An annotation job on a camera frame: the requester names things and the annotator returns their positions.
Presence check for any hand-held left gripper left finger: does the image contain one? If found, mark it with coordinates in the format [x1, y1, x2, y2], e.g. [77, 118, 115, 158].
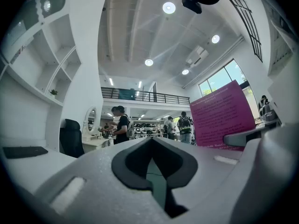
[34, 136, 178, 224]

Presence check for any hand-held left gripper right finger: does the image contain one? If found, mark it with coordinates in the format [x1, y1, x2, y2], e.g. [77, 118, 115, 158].
[153, 136, 243, 224]

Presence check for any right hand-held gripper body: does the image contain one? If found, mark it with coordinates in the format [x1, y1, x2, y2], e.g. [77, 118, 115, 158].
[258, 101, 281, 127]

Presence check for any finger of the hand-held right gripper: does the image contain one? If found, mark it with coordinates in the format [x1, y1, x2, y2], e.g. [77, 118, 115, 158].
[223, 125, 266, 147]

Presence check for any magenta book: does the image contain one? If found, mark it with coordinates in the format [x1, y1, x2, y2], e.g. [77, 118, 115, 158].
[189, 79, 256, 151]

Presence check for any striped flag print book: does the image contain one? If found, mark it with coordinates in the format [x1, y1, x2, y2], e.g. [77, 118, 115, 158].
[10, 46, 32, 64]

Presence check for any white vanity table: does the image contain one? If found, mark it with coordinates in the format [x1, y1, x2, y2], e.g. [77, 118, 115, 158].
[81, 134, 113, 153]

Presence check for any black office chair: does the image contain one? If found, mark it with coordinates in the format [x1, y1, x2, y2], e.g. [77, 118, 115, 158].
[59, 119, 85, 158]

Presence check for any large glass window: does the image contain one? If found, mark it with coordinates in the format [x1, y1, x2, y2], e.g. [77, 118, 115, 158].
[198, 59, 256, 123]

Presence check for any white oval vanity mirror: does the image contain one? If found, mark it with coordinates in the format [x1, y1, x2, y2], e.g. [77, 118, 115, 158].
[84, 106, 98, 135]

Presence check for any shelf of dark helmets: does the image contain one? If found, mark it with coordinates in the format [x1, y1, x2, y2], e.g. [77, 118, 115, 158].
[130, 119, 164, 137]

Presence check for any black keyboard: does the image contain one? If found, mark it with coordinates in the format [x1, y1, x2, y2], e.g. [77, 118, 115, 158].
[2, 146, 49, 160]

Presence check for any black metal railing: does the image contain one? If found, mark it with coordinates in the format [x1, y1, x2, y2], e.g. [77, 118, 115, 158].
[100, 87, 191, 105]
[227, 0, 264, 63]

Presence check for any white ceiling air conditioner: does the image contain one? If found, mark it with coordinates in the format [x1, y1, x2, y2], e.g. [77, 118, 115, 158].
[185, 46, 209, 66]

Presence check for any white cabinet door with knob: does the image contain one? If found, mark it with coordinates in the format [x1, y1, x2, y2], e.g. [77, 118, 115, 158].
[7, 0, 66, 44]

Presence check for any black head camera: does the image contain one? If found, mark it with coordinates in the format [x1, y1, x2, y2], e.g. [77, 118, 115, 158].
[181, 0, 203, 14]

